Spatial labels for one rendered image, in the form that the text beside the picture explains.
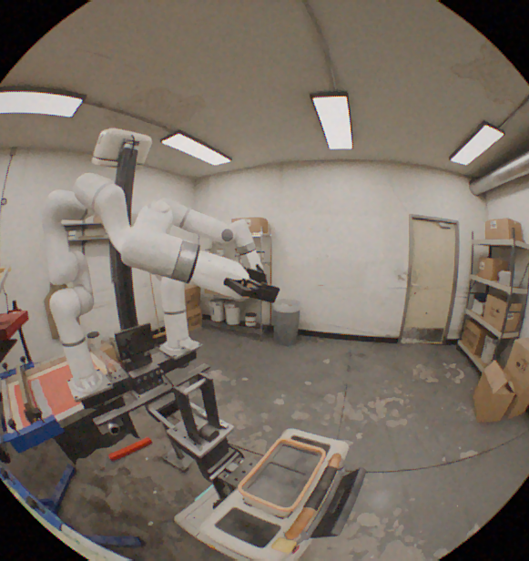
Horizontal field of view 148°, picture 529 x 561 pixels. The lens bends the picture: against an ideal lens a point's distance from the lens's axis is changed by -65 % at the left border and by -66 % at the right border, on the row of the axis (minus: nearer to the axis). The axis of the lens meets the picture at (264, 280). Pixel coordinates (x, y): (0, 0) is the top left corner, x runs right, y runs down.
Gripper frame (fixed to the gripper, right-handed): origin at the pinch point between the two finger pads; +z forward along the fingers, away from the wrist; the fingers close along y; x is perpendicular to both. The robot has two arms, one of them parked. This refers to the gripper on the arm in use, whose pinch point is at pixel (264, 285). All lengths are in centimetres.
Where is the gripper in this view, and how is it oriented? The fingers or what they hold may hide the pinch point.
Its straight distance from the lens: 45.1
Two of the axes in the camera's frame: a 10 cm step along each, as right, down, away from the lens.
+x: 3.8, -9.0, -2.0
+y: 3.3, 3.4, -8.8
